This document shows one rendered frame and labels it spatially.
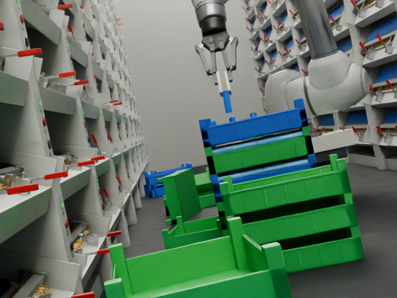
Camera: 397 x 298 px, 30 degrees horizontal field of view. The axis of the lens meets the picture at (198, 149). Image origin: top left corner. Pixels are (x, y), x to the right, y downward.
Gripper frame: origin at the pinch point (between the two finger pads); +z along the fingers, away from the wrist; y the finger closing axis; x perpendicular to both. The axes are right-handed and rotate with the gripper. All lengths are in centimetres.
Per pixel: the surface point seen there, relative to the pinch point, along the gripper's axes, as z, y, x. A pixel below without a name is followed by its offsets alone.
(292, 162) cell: 25.7, -14.5, -6.9
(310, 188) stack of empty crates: 44, -17, 24
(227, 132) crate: 15.2, 1.5, -0.9
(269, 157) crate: 23.5, -8.5, -4.8
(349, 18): -79, -58, -113
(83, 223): 36, 44, 6
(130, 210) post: -13, 59, -128
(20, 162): 47, 34, 75
